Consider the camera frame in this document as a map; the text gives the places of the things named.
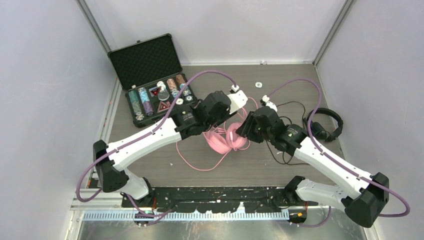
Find pink headphone cable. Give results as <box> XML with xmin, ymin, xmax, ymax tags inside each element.
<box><xmin>175</xmin><ymin>96</ymin><xmax>260</xmax><ymax>172</ymax></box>

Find pink headphones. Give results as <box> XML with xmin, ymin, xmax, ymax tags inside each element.
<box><xmin>203</xmin><ymin>122</ymin><xmax>250</xmax><ymax>155</ymax></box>

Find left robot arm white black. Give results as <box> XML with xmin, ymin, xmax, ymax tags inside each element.
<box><xmin>93</xmin><ymin>90</ymin><xmax>247</xmax><ymax>207</ymax></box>

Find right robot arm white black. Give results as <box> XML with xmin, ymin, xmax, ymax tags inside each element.
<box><xmin>236</xmin><ymin>106</ymin><xmax>390</xmax><ymax>228</ymax></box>

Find black headphones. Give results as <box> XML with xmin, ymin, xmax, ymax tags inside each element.
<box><xmin>302</xmin><ymin>107</ymin><xmax>344</xmax><ymax>143</ymax></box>

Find black poker chip case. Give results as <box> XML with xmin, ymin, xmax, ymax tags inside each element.
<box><xmin>107</xmin><ymin>33</ymin><xmax>187</xmax><ymax>128</ymax></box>

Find black headphone cable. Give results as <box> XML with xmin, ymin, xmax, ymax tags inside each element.
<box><xmin>264</xmin><ymin>100</ymin><xmax>311</xmax><ymax>166</ymax></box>

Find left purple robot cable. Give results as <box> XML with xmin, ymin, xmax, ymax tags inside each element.
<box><xmin>75</xmin><ymin>69</ymin><xmax>240</xmax><ymax>203</ymax></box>

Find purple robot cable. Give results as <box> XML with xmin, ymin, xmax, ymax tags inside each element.
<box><xmin>264</xmin><ymin>78</ymin><xmax>411</xmax><ymax>218</ymax></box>
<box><xmin>75</xmin><ymin>69</ymin><xmax>240</xmax><ymax>203</ymax></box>

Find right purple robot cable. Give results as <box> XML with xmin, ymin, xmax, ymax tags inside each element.
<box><xmin>264</xmin><ymin>78</ymin><xmax>411</xmax><ymax>218</ymax></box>

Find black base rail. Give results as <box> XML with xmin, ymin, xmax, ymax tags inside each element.
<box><xmin>121</xmin><ymin>186</ymin><xmax>309</xmax><ymax>214</ymax></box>

